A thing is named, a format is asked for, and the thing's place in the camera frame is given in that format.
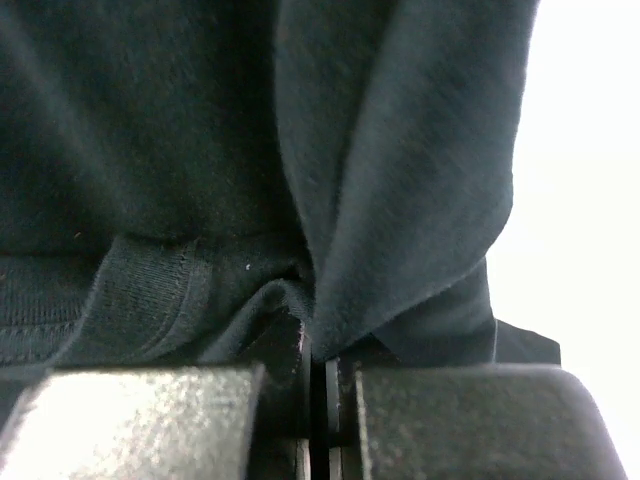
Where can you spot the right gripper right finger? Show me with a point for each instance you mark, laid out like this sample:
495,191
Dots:
523,417

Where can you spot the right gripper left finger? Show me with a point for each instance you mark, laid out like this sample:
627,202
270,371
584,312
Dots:
248,420

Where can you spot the black t shirt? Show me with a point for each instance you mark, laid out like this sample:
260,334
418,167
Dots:
176,175

